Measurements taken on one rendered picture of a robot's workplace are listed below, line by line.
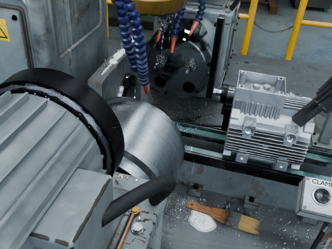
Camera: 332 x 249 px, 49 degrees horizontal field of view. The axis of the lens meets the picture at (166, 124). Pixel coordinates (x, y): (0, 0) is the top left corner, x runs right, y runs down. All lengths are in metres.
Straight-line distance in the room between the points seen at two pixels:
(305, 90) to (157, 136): 1.11
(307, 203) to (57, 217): 0.54
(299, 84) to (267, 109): 0.85
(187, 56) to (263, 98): 0.35
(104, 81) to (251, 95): 0.36
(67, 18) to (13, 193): 0.67
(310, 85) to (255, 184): 0.83
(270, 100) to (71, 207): 0.65
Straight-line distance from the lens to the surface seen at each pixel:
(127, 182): 0.58
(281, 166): 0.97
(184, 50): 1.16
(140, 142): 0.67
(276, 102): 0.91
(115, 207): 0.38
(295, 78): 1.80
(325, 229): 0.84
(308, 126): 0.93
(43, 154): 0.37
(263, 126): 0.92
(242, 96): 0.91
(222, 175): 1.04
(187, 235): 0.98
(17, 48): 0.90
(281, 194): 1.07
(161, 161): 0.69
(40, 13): 0.84
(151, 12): 0.83
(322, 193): 0.78
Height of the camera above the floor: 1.57
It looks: 36 degrees down
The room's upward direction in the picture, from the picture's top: 4 degrees clockwise
